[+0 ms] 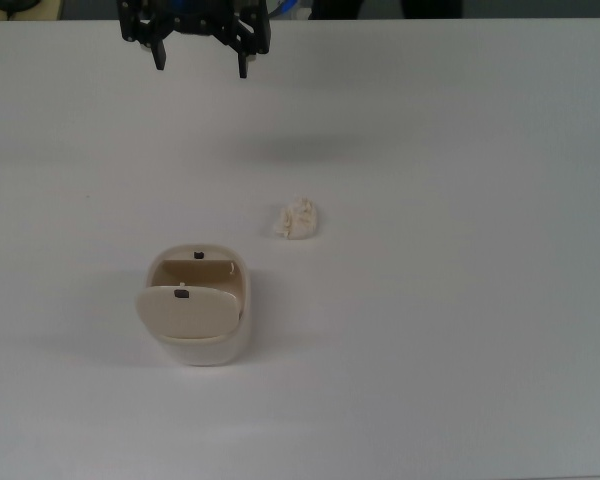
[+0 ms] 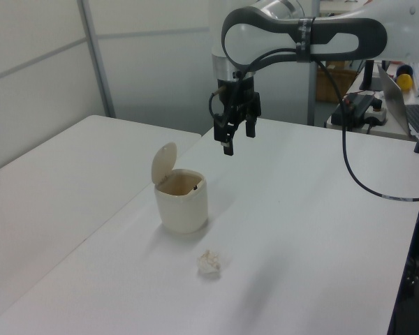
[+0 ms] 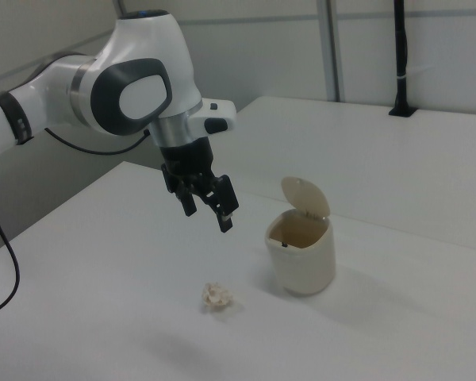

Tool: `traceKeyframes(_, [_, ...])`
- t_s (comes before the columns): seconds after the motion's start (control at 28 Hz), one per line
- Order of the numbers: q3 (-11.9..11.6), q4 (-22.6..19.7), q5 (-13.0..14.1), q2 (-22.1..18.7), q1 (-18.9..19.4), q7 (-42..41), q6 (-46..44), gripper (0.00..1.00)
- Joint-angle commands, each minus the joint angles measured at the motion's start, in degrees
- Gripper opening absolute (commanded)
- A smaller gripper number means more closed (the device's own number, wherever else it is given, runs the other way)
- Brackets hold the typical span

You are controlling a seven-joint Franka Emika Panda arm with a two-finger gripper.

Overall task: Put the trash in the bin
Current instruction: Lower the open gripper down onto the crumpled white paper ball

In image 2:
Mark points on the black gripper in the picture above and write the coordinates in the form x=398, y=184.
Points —
x=240, y=101

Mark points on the white paper trash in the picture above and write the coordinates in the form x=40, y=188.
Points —
x=209, y=262

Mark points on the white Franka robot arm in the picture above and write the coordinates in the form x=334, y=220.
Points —
x=405, y=35

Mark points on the small white lidded bin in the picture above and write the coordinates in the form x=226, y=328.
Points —
x=183, y=209

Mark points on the brown cardboard box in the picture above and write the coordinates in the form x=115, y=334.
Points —
x=331, y=83

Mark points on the black electronics box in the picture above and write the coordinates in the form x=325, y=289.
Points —
x=352, y=110

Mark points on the grey emergency stop button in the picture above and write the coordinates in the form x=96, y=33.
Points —
x=378, y=113

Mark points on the black monitor stand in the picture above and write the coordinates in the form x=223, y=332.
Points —
x=369, y=75

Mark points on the white background desk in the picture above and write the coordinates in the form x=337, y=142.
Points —
x=387, y=130

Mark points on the silver open laptop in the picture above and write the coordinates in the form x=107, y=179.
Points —
x=394, y=97

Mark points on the yellow round toy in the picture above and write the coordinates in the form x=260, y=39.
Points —
x=405, y=83

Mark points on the grey partition post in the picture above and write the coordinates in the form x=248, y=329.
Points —
x=97, y=59

